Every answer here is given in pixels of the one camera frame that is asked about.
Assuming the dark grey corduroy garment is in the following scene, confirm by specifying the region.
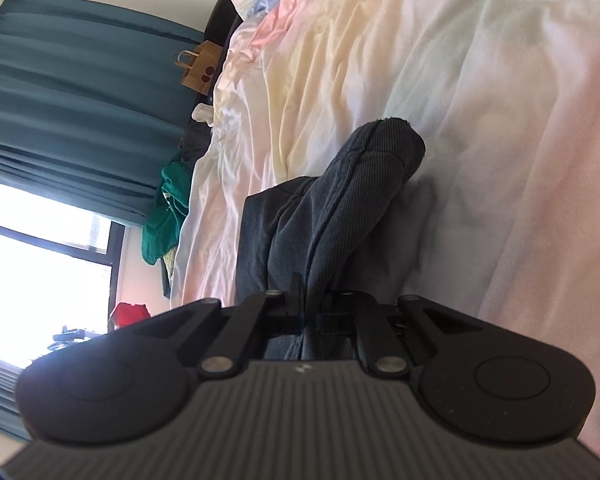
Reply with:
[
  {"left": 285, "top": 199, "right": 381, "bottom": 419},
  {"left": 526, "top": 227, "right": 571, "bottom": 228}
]
[{"left": 238, "top": 118, "right": 426, "bottom": 361}]

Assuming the brown paper bag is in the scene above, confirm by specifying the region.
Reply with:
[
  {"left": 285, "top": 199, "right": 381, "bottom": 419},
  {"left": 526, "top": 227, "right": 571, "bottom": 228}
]
[{"left": 174, "top": 40, "right": 226, "bottom": 94}]

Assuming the window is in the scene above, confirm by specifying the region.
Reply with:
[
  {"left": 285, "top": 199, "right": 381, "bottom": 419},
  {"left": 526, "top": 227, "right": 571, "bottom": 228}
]
[{"left": 0, "top": 179, "right": 126, "bottom": 368}]

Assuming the red cloth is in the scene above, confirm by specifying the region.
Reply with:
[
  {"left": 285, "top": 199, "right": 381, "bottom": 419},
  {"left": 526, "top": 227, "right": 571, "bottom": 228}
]
[{"left": 109, "top": 302, "right": 151, "bottom": 331}]

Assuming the white cloth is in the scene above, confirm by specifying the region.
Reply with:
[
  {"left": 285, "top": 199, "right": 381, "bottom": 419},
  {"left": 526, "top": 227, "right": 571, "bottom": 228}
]
[{"left": 191, "top": 103, "right": 216, "bottom": 128}]

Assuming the dark headboard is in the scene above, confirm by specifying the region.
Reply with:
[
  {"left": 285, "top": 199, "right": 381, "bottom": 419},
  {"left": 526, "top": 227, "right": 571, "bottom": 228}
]
[{"left": 200, "top": 0, "right": 245, "bottom": 106}]

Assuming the green cloth pile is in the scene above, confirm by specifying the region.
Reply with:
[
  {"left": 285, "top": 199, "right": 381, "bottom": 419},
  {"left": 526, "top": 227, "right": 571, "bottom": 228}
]
[{"left": 141, "top": 156, "right": 195, "bottom": 267}]

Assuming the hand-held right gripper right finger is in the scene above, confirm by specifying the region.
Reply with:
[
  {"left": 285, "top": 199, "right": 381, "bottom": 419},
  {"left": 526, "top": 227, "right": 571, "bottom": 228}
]
[{"left": 316, "top": 290, "right": 483, "bottom": 378}]

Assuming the teal curtain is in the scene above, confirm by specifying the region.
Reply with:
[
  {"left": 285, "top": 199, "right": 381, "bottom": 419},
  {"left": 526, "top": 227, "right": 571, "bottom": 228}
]
[{"left": 0, "top": 0, "right": 207, "bottom": 228}]

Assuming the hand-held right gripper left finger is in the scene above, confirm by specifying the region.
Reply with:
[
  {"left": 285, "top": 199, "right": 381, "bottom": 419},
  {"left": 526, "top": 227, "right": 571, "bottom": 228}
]
[{"left": 133, "top": 272, "right": 306, "bottom": 380}]

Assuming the pastel rainbow bed sheet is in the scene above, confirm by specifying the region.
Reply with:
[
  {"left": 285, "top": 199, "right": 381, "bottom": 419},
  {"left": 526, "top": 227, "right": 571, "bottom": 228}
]
[{"left": 170, "top": 0, "right": 600, "bottom": 361}]

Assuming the dark grey cloth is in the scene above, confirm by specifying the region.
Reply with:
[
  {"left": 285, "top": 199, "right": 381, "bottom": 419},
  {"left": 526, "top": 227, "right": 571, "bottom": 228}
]
[{"left": 178, "top": 124, "right": 216, "bottom": 163}]

